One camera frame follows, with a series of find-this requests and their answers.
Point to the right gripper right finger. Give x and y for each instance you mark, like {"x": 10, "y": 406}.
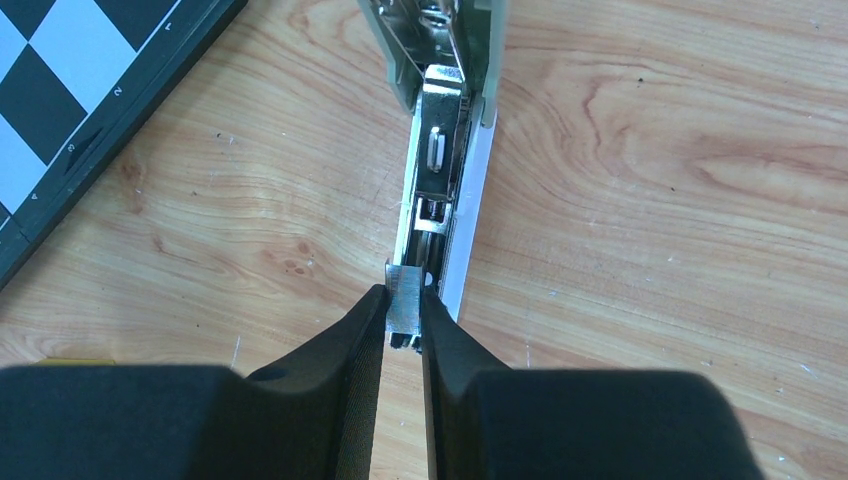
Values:
{"x": 487, "y": 420}

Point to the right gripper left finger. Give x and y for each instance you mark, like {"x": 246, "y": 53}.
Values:
{"x": 308, "y": 415}

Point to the silver staple strip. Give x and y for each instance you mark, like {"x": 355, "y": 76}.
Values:
{"x": 405, "y": 285}

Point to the grey white stapler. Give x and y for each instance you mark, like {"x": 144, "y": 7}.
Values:
{"x": 444, "y": 62}

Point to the black white checkerboard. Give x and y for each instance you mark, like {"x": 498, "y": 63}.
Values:
{"x": 79, "y": 78}

